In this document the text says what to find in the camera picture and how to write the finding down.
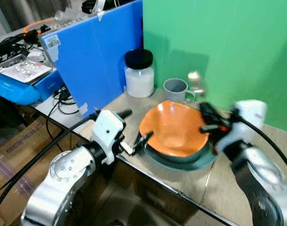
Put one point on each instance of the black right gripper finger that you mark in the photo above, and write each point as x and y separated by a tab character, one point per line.
208	112
211	127

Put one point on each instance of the orange bowl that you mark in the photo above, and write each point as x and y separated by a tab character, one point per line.
174	129

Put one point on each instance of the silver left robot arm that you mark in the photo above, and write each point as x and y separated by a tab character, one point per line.
63	174

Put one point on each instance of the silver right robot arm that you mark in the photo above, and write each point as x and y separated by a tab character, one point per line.
258	179

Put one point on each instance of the small clear glass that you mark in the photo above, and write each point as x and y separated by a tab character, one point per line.
195	81

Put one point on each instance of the white jar with black lid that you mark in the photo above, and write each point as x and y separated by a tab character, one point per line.
139	77

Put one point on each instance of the grey mug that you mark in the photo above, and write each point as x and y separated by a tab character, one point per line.
174	90

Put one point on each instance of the teal bowl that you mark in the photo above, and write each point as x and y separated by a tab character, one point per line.
181	162

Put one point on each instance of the blue plastic board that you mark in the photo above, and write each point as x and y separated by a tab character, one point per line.
96	61

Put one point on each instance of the green backdrop board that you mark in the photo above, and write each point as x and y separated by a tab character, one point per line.
228	52

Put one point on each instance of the brown cardboard box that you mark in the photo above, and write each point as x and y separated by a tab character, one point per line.
16	155

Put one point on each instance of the blue device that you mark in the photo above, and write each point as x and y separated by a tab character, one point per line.
20	89

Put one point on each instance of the grey tray with white pieces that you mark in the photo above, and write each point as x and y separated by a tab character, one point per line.
23	69

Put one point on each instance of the black equipment pile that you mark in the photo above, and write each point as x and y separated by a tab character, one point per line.
13	44

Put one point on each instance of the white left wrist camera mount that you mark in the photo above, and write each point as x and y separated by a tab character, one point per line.
105	128

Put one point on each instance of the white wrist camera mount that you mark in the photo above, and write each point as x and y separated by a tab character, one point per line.
249	115
105	128

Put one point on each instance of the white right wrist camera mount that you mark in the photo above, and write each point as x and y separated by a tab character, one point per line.
249	115

